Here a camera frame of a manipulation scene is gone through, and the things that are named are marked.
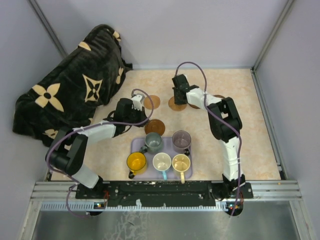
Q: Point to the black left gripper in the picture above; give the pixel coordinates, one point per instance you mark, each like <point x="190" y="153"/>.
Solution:
<point x="142" y="114"/>

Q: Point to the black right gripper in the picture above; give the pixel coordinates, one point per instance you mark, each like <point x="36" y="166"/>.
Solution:
<point x="177" y="102"/>

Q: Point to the light woven rattan coaster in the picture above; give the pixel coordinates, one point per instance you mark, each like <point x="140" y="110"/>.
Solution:
<point x="150" y="101"/>

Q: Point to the dark wooden coaster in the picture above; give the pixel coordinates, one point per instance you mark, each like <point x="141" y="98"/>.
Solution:
<point x="219" y="96"/>
<point x="155" y="126"/>
<point x="194" y="106"/>

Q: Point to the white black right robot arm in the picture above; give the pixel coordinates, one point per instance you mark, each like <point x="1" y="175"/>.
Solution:
<point x="225" y="125"/>

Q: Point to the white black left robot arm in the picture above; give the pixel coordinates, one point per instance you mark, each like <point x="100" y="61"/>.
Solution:
<point x="67" y="151"/>

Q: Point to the grey ceramic mug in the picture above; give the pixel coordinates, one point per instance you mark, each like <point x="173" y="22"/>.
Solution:
<point x="153" y="143"/>

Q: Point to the black floral blanket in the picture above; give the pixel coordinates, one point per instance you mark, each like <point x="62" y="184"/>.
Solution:
<point x="70" y="94"/>

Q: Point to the yellow ceramic mug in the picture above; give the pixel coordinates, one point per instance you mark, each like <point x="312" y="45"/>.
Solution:
<point x="137" y="164"/>

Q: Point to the purple ceramic mug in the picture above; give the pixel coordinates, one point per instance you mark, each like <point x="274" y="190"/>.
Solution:
<point x="181" y="141"/>

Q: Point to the lavender plastic tray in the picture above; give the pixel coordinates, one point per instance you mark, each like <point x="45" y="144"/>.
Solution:
<point x="151" y="174"/>

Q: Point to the cream ceramic mug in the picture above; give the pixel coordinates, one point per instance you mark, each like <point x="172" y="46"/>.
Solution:
<point x="181" y="164"/>

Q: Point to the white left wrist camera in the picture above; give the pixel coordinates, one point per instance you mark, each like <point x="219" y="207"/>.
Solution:
<point x="138" y="102"/>

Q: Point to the white mug blue handle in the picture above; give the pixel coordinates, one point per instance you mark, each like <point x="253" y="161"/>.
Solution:
<point x="162" y="163"/>

